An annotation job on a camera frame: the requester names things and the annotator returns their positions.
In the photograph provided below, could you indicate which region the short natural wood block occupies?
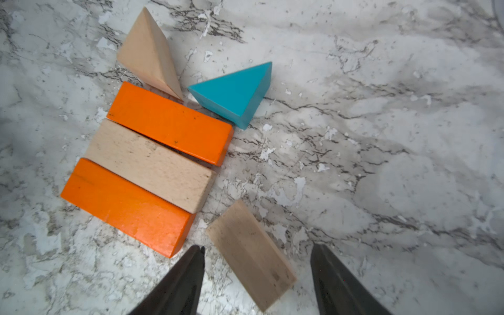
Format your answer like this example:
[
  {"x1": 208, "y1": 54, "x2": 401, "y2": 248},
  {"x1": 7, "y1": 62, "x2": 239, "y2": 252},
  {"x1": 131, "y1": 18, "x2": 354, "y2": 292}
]
[{"x1": 207, "y1": 200, "x2": 297, "y2": 312}]

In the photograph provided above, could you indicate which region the orange rectangular block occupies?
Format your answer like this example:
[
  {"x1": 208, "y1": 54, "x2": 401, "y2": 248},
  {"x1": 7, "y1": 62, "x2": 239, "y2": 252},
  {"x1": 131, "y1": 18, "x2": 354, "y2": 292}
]
[
  {"x1": 61, "y1": 158, "x2": 196, "y2": 258},
  {"x1": 107, "y1": 82, "x2": 234, "y2": 166}
]

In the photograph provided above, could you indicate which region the natural wood triangle block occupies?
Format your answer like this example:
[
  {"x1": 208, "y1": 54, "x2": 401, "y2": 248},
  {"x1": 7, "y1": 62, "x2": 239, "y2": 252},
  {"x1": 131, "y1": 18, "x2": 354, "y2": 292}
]
[{"x1": 117, "y1": 8, "x2": 183, "y2": 100}]

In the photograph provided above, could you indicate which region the teal triangle block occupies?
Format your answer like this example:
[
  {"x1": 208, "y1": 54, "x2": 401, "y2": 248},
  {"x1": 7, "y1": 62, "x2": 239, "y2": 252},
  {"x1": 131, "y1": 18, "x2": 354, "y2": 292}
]
[{"x1": 188, "y1": 62, "x2": 272, "y2": 129}]

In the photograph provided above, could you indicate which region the long natural wood block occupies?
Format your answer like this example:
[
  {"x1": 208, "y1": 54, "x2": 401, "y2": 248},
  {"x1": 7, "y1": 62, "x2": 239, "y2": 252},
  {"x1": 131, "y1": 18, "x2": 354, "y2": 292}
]
[{"x1": 84, "y1": 119, "x2": 217, "y2": 214}]

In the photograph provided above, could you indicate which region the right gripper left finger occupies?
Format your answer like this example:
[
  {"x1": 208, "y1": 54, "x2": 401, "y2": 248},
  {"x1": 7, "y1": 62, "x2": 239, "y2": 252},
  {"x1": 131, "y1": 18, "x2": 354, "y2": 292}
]
[{"x1": 131, "y1": 245, "x2": 205, "y2": 315}]

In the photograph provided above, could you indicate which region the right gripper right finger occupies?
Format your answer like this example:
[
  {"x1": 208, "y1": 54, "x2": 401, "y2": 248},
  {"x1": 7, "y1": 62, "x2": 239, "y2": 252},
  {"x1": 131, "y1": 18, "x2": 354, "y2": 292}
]
[{"x1": 311, "y1": 244, "x2": 391, "y2": 315}]

